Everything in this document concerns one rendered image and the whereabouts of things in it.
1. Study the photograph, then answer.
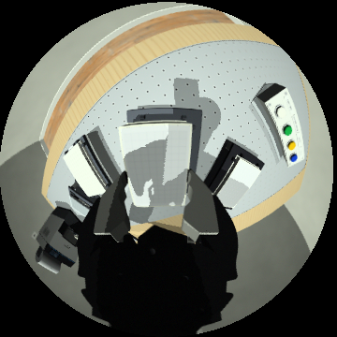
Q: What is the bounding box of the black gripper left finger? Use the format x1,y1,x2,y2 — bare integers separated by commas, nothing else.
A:
78,171,131,278

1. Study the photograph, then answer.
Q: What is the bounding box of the white horizontal roll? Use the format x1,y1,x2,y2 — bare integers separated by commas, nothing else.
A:
36,250,61,273

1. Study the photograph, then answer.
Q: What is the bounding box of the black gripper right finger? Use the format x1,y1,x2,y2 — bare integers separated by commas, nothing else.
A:
182,168,238,281

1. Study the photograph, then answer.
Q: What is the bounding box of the grey button panel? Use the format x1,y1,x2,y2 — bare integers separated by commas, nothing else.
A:
251,83,304,167

